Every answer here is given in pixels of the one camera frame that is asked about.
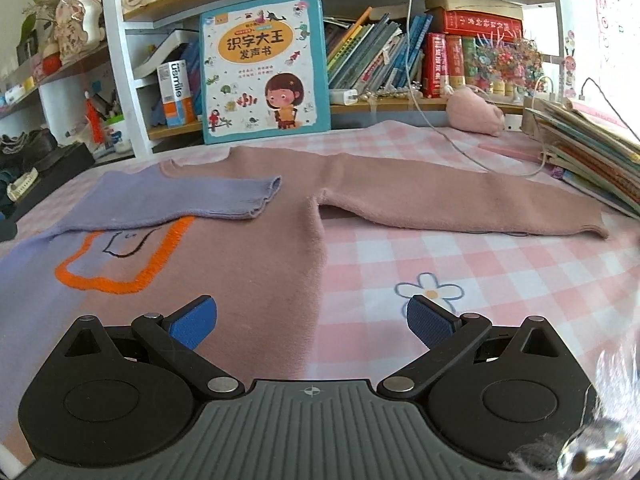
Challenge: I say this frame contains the white box with orange label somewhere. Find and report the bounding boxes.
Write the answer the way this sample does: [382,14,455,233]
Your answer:
[156,60,197,127]

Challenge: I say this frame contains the black box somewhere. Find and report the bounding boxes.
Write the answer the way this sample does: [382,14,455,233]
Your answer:
[0,142,96,241]

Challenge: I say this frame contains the thick red book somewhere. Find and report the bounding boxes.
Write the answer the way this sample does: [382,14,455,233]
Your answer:
[442,10,523,36]

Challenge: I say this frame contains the stack of picture books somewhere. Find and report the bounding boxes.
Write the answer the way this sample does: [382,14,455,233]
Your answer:
[520,97,640,218]

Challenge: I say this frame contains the pen cup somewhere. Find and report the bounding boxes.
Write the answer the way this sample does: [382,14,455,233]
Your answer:
[102,112,133,153]

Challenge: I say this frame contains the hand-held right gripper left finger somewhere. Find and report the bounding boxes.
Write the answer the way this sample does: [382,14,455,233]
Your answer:
[48,296,247,402]

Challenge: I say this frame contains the dried flower bouquet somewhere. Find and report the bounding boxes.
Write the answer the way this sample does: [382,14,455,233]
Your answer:
[22,0,106,66]

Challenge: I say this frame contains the black cable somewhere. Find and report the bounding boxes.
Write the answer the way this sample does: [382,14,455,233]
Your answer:
[580,77,640,148]

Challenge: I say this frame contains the clear crystal ornament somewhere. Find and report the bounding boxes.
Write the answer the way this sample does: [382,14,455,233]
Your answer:
[555,417,628,480]

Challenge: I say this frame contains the tall red book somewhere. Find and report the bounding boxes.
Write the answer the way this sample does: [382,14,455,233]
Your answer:
[422,32,449,99]

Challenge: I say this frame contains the white cable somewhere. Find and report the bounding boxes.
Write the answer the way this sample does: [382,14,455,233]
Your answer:
[402,0,556,178]

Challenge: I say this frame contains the pink plush toy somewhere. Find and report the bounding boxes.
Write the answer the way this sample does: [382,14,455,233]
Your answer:
[446,86,506,137]

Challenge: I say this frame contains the pink and purple sweater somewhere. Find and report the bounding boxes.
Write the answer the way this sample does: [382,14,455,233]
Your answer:
[0,146,611,461]

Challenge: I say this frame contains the red tassel ornament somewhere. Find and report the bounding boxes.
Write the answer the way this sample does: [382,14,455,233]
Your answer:
[85,91,101,143]

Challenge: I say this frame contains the row of leaning books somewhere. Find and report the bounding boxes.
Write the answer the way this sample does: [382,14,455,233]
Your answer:
[322,7,433,93]

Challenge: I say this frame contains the wall poster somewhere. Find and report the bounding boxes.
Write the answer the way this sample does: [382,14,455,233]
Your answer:
[562,0,640,106]

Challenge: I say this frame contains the colourful beaded ornament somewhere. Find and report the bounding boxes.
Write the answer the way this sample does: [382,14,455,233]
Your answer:
[472,32,543,96]

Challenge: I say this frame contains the pink checkered tablecloth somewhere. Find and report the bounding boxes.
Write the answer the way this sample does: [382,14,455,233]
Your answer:
[0,120,640,411]

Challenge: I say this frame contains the large teal children's book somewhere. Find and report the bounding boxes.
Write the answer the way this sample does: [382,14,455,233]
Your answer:
[199,0,332,145]

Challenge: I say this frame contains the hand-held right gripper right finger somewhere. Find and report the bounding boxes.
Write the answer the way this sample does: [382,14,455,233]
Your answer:
[376,294,577,402]

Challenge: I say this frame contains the dark shoes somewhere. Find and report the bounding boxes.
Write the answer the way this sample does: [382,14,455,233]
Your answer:
[0,129,58,171]

